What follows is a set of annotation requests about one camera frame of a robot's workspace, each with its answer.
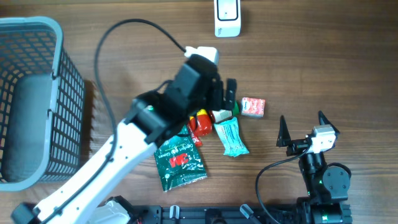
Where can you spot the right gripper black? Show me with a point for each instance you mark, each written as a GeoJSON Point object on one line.
{"type": "Point", "coordinates": [296, 146]}

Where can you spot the teal wet wipes pack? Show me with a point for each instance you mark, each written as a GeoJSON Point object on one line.
{"type": "Point", "coordinates": [228, 132]}

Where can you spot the pink tissue pack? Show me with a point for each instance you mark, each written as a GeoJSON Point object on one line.
{"type": "Point", "coordinates": [253, 107]}

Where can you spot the red sauce bottle green cap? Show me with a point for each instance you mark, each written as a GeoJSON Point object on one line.
{"type": "Point", "coordinates": [201, 124]}

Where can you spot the white jar green lid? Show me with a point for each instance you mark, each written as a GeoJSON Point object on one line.
{"type": "Point", "coordinates": [221, 115]}

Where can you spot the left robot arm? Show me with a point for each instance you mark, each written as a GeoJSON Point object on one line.
{"type": "Point", "coordinates": [153, 118]}

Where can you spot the green glove package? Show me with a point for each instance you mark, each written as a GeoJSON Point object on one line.
{"type": "Point", "coordinates": [179, 162]}

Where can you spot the white barcode scanner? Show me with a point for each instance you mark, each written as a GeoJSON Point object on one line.
{"type": "Point", "coordinates": [227, 14]}

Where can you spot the red tube package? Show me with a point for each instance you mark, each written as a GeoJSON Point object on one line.
{"type": "Point", "coordinates": [196, 140]}

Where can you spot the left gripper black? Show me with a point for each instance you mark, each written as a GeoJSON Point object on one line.
{"type": "Point", "coordinates": [220, 94]}

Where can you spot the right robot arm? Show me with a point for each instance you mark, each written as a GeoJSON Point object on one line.
{"type": "Point", "coordinates": [325, 183]}

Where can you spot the grey black plastic basket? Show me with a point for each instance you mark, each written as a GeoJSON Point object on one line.
{"type": "Point", "coordinates": [42, 104]}

